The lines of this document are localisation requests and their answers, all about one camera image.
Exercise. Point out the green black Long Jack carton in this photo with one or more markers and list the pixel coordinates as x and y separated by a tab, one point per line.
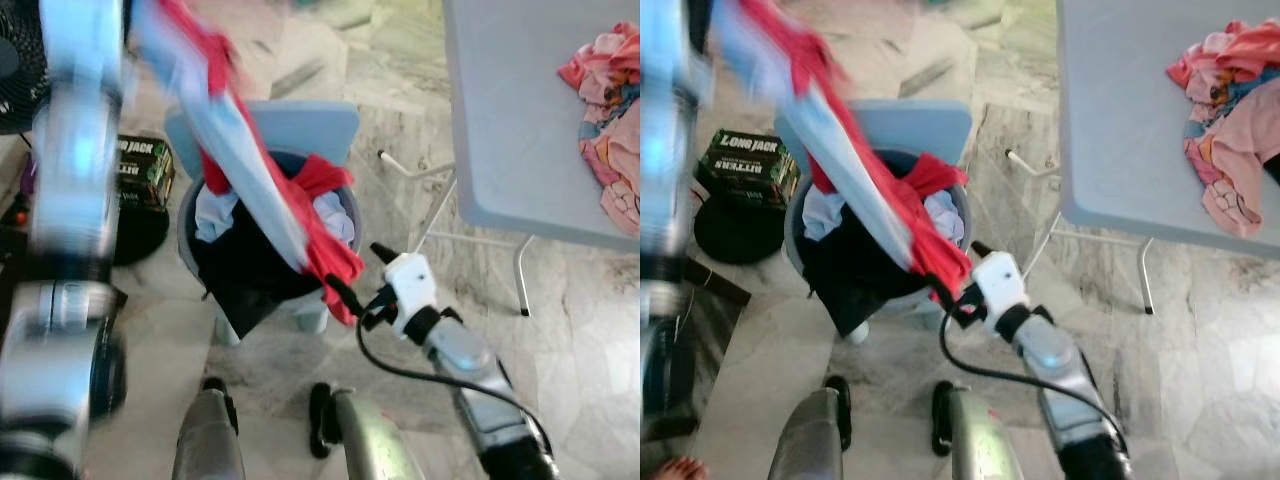
148	175
750	170

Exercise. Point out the grey plastic chair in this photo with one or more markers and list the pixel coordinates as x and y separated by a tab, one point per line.
300	125
910	122

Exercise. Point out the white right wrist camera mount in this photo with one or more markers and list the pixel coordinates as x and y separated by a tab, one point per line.
1000	283
410	285

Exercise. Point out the white crumpled garment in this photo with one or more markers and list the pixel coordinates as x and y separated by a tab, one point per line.
822	215
215	215

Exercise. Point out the black crumpled garment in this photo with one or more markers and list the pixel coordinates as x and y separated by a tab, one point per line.
240	270
850	270

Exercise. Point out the robot right leg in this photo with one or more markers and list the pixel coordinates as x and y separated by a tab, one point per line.
985	445
370	445

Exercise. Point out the robot left leg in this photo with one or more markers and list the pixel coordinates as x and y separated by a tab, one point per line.
805	440
205	440

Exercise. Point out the red garment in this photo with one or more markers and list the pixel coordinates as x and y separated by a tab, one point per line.
320	250
940	265

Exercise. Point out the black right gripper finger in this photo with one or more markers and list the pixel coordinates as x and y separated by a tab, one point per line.
345	293
382	252
943	292
983	249

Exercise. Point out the grey folding table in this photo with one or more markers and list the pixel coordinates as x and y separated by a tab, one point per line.
520	100
1120	100

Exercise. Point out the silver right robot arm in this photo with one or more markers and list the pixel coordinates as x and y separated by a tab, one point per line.
1050	355
465	355

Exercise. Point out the pink clothes pile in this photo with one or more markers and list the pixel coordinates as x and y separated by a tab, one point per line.
615	150
1230	150

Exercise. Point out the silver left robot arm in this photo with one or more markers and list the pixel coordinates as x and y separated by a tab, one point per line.
70	170
665	150

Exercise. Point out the robot leg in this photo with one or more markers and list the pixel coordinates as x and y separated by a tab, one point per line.
805	440
205	440
985	445
370	445

